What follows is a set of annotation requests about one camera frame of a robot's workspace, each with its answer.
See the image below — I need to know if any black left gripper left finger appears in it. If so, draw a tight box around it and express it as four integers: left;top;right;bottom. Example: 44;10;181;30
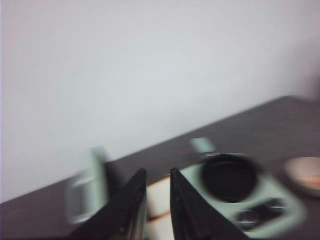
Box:
69;168;147;240

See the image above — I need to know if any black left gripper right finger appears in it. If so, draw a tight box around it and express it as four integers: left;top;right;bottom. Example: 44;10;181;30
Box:
170;168;249;240

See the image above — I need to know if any white bread slice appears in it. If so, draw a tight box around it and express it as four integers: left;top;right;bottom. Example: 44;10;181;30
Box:
146;176;170;219
146;213;174;240

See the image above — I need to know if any breakfast maker hinged lid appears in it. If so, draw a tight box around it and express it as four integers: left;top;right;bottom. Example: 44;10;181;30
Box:
65;146;118;225

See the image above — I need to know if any beige ribbed ceramic bowl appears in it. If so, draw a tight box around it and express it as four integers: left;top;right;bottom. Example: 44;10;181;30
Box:
284;157;320;198

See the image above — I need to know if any mint green breakfast maker base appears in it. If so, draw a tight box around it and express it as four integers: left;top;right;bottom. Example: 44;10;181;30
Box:
147;136;307;240

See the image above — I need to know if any black round frying pan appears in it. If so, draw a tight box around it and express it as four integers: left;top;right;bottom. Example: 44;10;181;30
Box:
200;153;262;203

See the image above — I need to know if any left silver control knob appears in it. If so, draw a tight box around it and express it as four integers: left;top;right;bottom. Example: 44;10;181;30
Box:
236;210;259;228

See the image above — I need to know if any silver control knob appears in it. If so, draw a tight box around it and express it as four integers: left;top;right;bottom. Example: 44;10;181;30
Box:
236;210;259;228
262;197;288;215

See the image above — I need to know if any right silver control knob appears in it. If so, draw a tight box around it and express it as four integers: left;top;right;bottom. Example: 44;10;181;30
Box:
262;197;288;215

